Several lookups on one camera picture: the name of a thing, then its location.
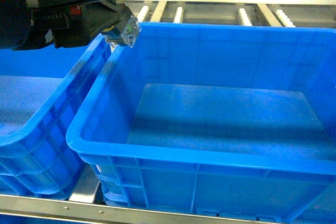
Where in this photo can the yellow mushroom push button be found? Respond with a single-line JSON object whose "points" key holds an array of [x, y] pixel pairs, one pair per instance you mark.
{"points": [[125, 31]]}

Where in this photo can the steel flow rack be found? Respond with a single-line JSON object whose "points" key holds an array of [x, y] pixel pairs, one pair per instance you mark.
{"points": [[86, 202]]}

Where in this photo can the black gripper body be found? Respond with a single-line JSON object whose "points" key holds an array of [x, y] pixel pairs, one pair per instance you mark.
{"points": [[36, 24]]}

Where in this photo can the blue plastic crate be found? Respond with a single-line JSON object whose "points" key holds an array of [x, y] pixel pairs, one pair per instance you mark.
{"points": [[226, 121], [41, 92]]}

